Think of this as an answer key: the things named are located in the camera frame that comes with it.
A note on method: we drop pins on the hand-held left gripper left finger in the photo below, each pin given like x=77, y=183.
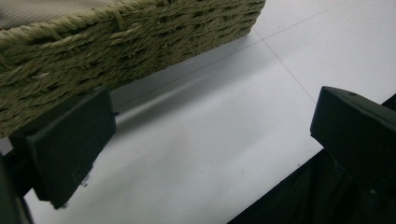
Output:
x=71, y=146

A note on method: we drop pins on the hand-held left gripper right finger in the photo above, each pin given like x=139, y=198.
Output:
x=358, y=130

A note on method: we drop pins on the woven straw basket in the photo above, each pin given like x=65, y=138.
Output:
x=93, y=53

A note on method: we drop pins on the dark cloth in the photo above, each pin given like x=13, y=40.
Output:
x=286, y=199

